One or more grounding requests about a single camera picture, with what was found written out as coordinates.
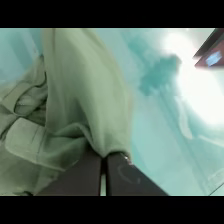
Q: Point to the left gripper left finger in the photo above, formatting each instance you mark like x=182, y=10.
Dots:
x=80, y=180

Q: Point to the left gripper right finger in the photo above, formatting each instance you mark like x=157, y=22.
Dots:
x=130, y=180

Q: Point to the green shirt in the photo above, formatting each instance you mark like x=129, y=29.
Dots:
x=83, y=93

